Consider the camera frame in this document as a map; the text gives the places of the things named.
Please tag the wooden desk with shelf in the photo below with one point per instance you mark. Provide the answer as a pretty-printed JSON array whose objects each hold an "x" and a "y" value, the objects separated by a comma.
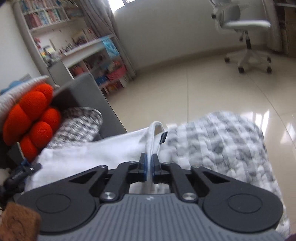
[{"x": 286, "y": 18}]

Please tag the brown fuzzy sleeve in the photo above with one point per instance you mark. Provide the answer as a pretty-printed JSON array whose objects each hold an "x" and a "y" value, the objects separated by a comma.
[{"x": 19, "y": 223}]

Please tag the grey sofa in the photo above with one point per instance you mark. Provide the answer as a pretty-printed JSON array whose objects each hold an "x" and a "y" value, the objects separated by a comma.
[{"x": 86, "y": 116}]

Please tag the grey checkered quilt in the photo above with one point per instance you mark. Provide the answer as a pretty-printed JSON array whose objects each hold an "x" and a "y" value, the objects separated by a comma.
[{"x": 223, "y": 142}]

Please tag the white bookshelf with books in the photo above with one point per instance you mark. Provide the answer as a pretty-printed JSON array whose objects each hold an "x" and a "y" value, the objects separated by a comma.
[{"x": 63, "y": 47}]

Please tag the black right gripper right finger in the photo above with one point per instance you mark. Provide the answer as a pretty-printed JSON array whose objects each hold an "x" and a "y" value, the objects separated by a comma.
[{"x": 173, "y": 175}]

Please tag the grey white pillow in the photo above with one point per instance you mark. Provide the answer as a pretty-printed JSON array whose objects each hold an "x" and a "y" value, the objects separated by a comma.
[{"x": 10, "y": 97}]

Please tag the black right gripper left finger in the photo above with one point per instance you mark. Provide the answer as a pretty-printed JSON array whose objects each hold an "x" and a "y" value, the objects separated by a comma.
[{"x": 123, "y": 176}]

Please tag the white office chair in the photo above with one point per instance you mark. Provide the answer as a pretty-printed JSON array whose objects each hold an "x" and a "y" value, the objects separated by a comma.
[{"x": 226, "y": 15}]

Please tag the white t-shirt orange print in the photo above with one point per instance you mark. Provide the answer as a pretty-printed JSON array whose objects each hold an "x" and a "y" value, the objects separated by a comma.
[{"x": 58, "y": 164}]

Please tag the orange pumpkin plush cushion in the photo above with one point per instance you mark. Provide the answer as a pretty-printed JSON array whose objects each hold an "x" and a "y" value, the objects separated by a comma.
[{"x": 32, "y": 122}]

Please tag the grey left curtain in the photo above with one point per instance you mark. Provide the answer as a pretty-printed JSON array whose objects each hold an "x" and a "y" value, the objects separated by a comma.
[{"x": 100, "y": 18}]

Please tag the blue plush toy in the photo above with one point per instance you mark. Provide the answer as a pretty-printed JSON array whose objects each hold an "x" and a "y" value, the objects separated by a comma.
[{"x": 12, "y": 85}]

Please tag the pink storage box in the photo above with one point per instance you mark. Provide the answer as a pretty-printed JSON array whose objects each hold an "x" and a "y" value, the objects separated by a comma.
[{"x": 116, "y": 74}]

